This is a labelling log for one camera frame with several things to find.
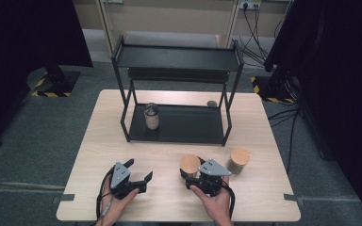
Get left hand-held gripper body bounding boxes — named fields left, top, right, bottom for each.
left=109, top=161, right=149, bottom=201

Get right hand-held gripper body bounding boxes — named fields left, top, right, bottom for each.
left=185, top=158, right=233, bottom=198

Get glass jar with brown bark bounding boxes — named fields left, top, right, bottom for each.
left=179, top=153, right=202, bottom=179

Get white jar with wooden lid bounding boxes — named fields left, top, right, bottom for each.
left=225, top=147, right=252, bottom=175

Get glass jar with metal lid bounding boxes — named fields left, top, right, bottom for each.
left=143, top=102, right=160, bottom=131

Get black metal shelf rack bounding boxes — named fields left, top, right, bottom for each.
left=110, top=34, right=245, bottom=147

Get person's right hand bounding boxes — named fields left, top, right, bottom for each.
left=189, top=175, right=234, bottom=226

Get person's left hand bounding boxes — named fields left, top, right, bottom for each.
left=95, top=179, right=140, bottom=226

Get grey floor tape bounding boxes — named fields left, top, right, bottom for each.
left=283, top=193, right=306, bottom=207
left=52, top=193, right=76, bottom=204

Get black striped stand base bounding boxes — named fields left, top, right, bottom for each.
left=250, top=74, right=297, bottom=105
left=27, top=66, right=81, bottom=98

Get dark curtain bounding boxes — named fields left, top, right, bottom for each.
left=0, top=0, right=94, bottom=149
left=263, top=0, right=362, bottom=226

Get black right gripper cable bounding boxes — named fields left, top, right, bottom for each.
left=222, top=183, right=237, bottom=219

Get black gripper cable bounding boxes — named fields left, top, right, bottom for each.
left=222, top=183, right=237, bottom=219
left=95, top=168, right=116, bottom=226

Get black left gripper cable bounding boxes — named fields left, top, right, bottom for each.
left=95, top=168, right=116, bottom=226

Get black floor cables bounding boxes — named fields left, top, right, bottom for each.
left=267, top=105, right=302, bottom=174

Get black cables at socket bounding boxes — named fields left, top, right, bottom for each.
left=240, top=5, right=286, bottom=69

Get white wall socket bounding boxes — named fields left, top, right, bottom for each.
left=239, top=1, right=262, bottom=10

